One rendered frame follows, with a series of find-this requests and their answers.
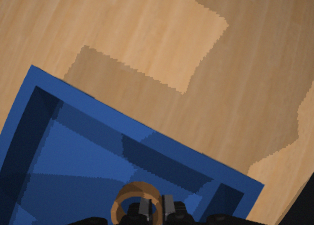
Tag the grey round turning table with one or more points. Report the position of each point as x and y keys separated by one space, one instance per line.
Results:
x=302 y=210

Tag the bronze bushing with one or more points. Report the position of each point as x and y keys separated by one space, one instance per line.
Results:
x=137 y=189

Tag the blue crate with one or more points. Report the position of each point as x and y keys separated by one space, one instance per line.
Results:
x=59 y=165

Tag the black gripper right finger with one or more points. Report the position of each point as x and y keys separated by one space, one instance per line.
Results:
x=181 y=217

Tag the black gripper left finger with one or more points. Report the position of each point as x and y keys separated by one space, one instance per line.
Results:
x=144 y=217

